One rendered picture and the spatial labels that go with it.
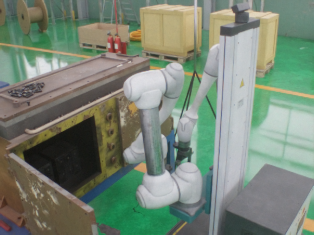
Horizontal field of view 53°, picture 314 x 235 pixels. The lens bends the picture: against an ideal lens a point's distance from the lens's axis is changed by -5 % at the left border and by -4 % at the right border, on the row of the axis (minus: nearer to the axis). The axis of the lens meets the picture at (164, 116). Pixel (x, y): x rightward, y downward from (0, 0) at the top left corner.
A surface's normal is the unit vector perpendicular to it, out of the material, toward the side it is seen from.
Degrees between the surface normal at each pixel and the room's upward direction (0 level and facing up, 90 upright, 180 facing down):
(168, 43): 90
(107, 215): 0
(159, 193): 76
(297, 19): 90
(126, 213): 0
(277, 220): 0
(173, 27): 90
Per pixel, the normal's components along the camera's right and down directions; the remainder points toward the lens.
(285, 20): -0.54, 0.37
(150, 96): 0.43, 0.31
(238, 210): -0.02, -0.90
